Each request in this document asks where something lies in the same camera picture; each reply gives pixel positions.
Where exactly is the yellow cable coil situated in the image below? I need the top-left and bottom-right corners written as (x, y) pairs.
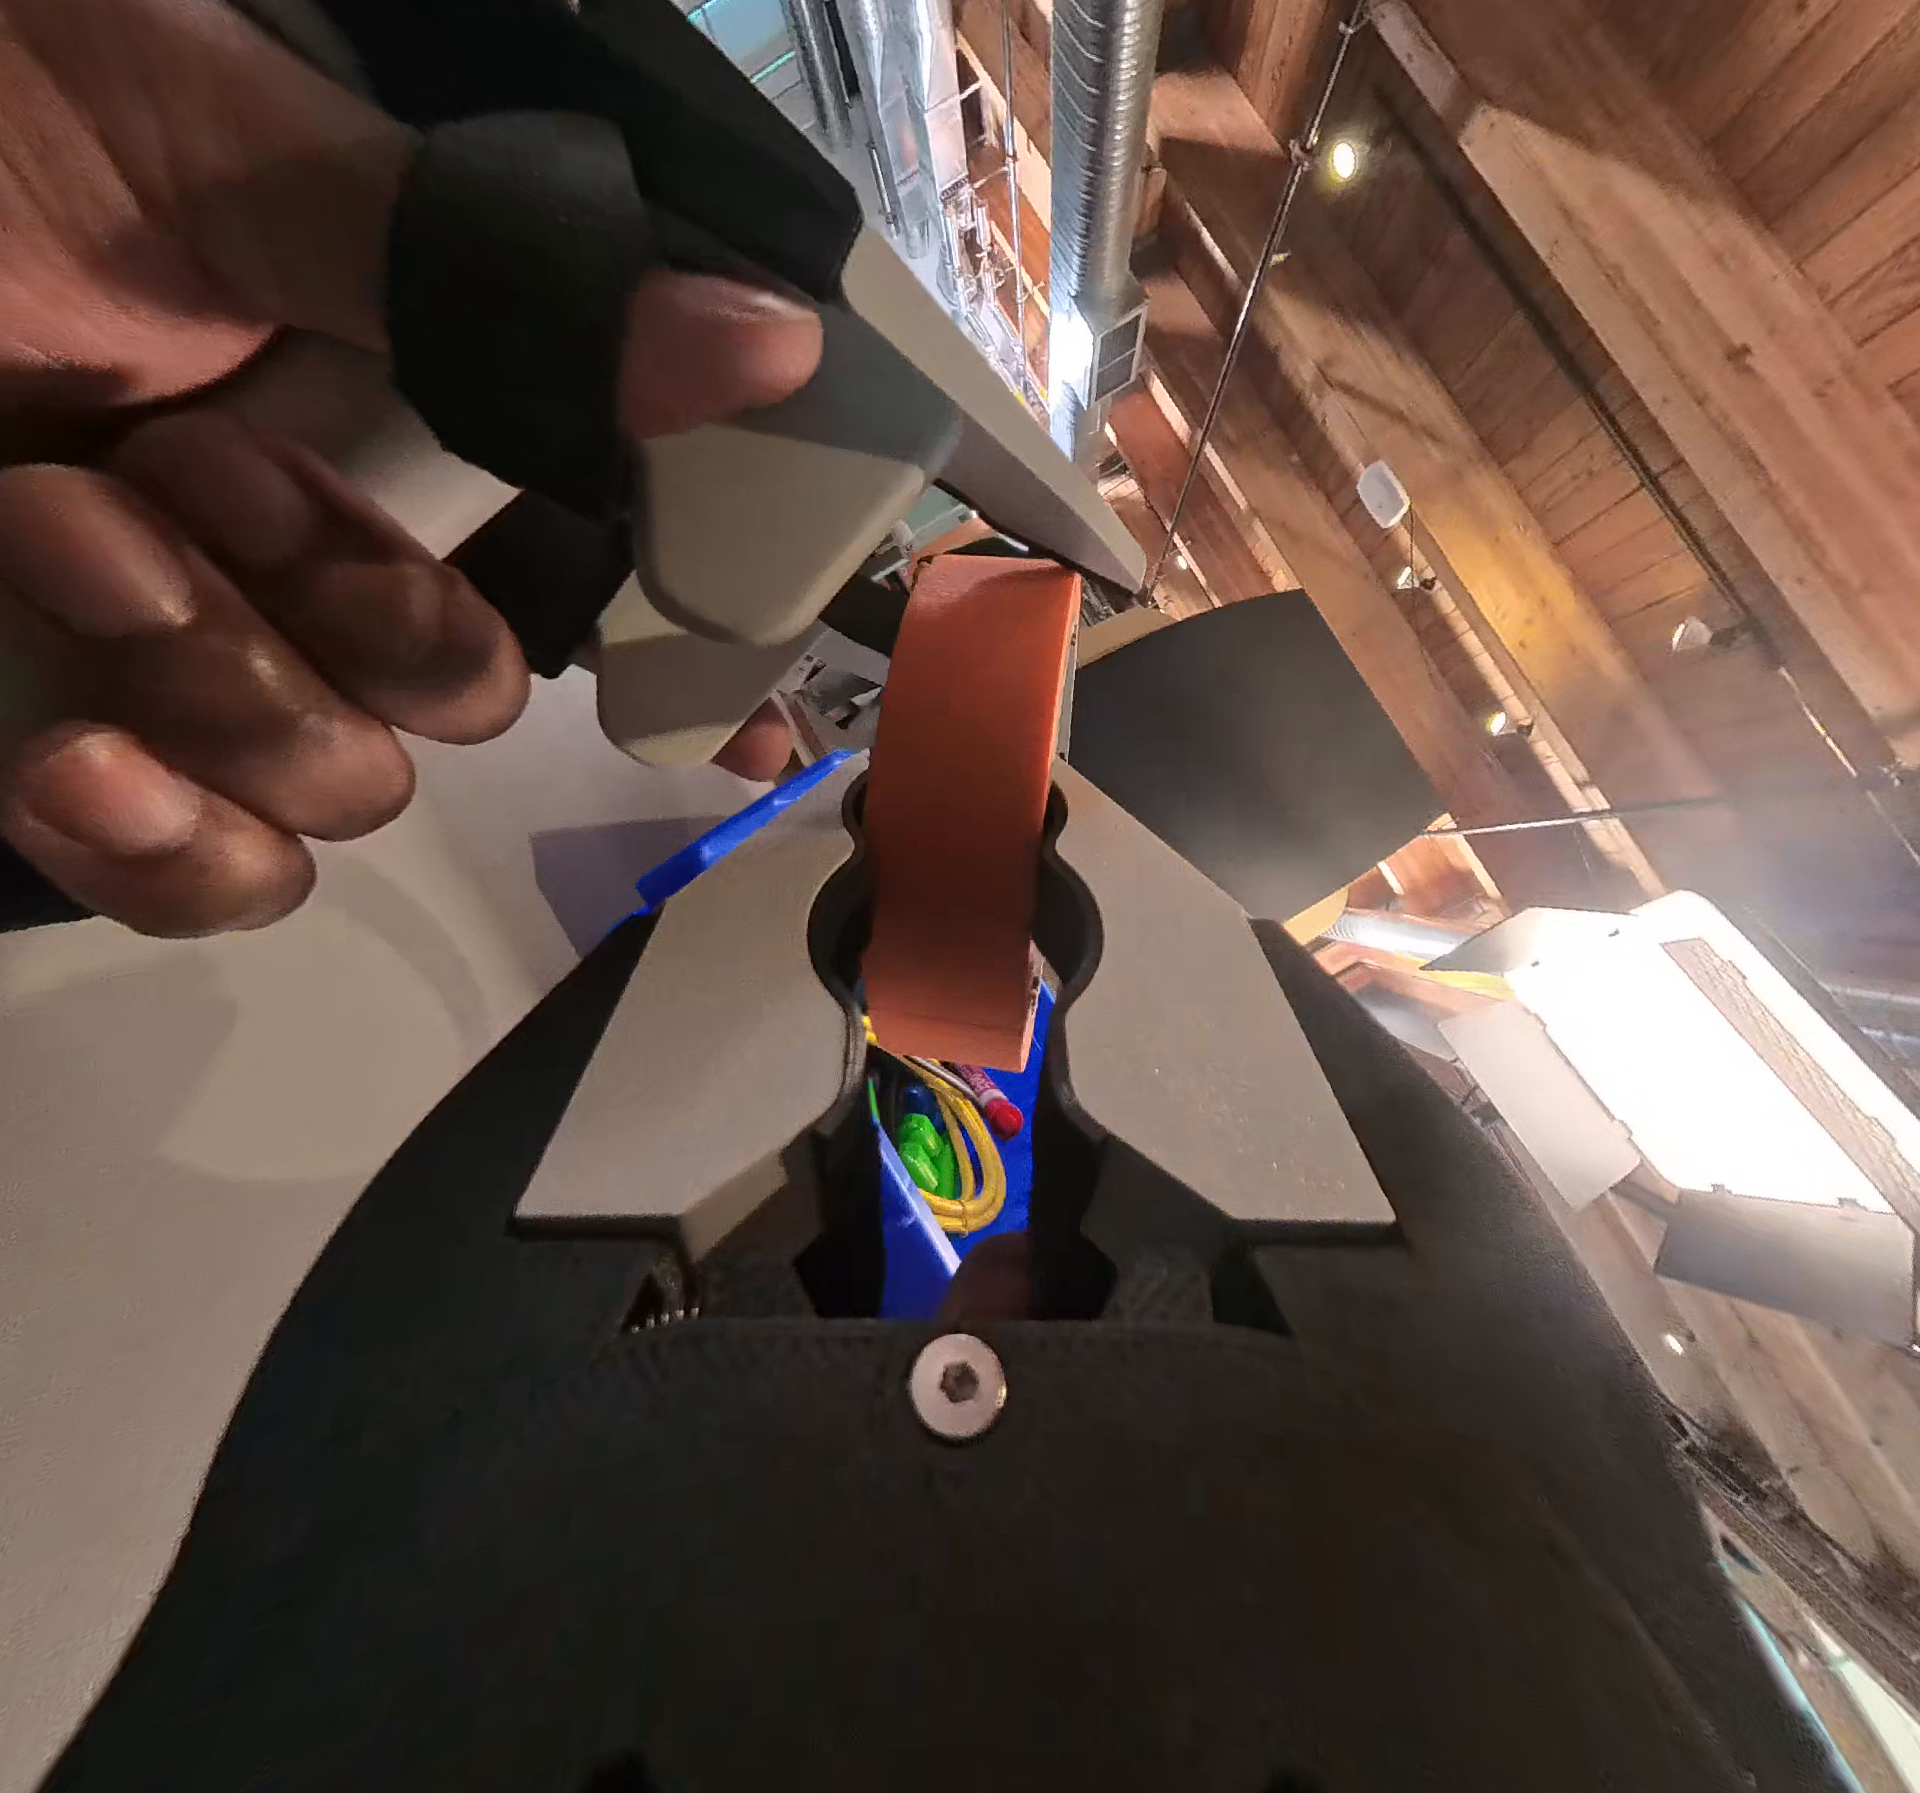
top-left (869, 1055), bottom-right (1013, 1243)

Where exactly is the studio light panel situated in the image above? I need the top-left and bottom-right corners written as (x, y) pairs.
top-left (1435, 888), bottom-right (1920, 1233)

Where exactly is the blue plastic bin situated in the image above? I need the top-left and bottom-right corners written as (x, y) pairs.
top-left (626, 751), bottom-right (1057, 1322)

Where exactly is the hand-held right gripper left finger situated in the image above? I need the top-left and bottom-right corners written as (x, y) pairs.
top-left (512, 776), bottom-right (884, 1261)

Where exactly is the person's left hand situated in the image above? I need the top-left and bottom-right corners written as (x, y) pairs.
top-left (0, 0), bottom-right (827, 944)

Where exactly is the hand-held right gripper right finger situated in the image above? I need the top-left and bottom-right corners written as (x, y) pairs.
top-left (1037, 776), bottom-right (1406, 1268)

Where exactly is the silver ceiling duct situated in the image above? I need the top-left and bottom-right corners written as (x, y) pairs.
top-left (804, 0), bottom-right (969, 280)
top-left (1042, 0), bottom-right (1165, 460)

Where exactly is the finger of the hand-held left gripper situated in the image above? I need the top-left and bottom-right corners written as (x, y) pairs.
top-left (587, 607), bottom-right (827, 773)
top-left (626, 228), bottom-right (1147, 652)

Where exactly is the orange tape roll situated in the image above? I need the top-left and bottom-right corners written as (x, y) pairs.
top-left (865, 559), bottom-right (1085, 1071)

